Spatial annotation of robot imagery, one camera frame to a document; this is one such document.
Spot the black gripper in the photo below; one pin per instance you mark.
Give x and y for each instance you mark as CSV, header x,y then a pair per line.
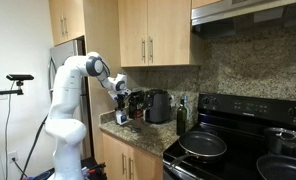
x,y
121,99

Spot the white bottle with black cap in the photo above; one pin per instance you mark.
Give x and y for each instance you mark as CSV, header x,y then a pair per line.
x,y
122,118

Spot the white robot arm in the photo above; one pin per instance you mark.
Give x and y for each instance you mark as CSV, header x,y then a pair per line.
x,y
66,110

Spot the dark green glass bottle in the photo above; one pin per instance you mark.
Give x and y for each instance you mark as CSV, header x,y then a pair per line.
x,y
181,120

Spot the clear bottle with blue cap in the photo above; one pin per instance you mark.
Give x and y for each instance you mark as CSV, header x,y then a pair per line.
x,y
186,104

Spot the wooden base cabinet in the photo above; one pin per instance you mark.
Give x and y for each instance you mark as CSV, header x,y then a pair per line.
x,y
113,156

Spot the stainless steel refrigerator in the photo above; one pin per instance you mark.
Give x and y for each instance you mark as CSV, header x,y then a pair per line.
x,y
56,55

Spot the wooden cabinet above refrigerator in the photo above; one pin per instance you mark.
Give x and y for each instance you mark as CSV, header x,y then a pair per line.
x,y
94,26

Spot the black electric stove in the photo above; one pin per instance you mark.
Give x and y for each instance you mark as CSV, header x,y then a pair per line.
x,y
241,153

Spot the wooden cabinet above hood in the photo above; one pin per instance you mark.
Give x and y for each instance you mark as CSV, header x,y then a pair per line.
x,y
204,2

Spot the stainless steel range hood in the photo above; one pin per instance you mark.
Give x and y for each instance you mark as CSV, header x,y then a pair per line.
x,y
221,13

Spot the dark pot with lid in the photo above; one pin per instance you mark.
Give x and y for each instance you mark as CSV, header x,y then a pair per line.
x,y
281,141

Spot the large black frying pan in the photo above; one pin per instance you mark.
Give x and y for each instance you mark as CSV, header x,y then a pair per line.
x,y
281,168

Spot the wooden two-door wall cabinet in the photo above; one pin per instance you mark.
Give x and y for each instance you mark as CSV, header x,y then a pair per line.
x,y
168,30

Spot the black camera bar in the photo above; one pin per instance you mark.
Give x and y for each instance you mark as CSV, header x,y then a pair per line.
x,y
19,77

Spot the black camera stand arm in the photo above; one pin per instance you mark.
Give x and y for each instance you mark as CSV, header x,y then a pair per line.
x,y
8,91

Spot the white wall outlet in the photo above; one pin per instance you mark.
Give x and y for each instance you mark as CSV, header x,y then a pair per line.
x,y
12,156

